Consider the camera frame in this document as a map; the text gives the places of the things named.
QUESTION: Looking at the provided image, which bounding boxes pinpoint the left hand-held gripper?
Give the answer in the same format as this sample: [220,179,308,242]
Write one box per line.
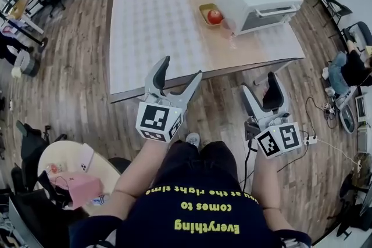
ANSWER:
[135,55,203,143]

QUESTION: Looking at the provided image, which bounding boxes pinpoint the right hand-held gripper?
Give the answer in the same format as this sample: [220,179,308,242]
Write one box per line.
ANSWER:
[241,71,302,159]

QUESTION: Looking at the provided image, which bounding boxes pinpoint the person's right forearm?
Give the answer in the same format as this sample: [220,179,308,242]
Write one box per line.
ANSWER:
[250,150,295,235]

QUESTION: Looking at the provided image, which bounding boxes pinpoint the person's left forearm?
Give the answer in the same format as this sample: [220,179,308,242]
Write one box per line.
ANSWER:
[87,136,171,220]

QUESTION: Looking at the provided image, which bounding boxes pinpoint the table leg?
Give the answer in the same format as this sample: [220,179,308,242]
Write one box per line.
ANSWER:
[252,62,292,87]

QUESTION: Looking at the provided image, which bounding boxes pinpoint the person's white shoe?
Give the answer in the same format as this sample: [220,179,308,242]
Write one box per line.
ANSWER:
[185,132,201,152]

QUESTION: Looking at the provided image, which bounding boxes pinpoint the white patterned tablecloth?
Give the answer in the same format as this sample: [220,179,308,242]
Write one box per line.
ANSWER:
[109,0,306,96]

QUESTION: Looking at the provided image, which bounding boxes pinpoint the white power strip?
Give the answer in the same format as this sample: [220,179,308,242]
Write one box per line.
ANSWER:
[303,134,319,146]

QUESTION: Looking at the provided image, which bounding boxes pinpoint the red apple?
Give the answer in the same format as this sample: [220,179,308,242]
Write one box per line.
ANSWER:
[206,9,224,26]

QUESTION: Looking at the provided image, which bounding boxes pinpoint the yellow tray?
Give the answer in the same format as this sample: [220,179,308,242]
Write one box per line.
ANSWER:
[198,2,227,30]

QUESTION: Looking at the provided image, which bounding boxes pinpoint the person's black trousers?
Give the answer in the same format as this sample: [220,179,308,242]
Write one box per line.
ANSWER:
[153,139,241,192]

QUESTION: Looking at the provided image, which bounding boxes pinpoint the grey oval appliance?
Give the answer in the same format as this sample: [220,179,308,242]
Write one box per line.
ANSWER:
[338,103,357,134]

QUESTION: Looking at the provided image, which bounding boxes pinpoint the pink white phone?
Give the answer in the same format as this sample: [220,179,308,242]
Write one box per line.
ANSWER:
[79,143,95,174]

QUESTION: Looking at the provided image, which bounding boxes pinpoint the black folding chair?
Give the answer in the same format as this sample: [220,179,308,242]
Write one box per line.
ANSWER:
[320,0,355,27]

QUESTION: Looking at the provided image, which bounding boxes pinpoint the round beige table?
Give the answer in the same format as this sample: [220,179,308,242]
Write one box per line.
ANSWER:
[37,141,122,209]

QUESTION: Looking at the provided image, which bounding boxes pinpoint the person's dark printed shirt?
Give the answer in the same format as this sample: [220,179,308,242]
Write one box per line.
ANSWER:
[69,174,312,248]

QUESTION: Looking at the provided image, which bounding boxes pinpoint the pink paper bag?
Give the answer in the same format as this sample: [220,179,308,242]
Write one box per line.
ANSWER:
[48,173,105,210]

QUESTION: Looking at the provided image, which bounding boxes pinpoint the grey waste bin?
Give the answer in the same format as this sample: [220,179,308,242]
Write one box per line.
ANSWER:
[13,50,41,78]

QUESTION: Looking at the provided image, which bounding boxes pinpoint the black cable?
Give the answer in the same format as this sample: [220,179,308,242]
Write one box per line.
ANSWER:
[239,146,309,192]

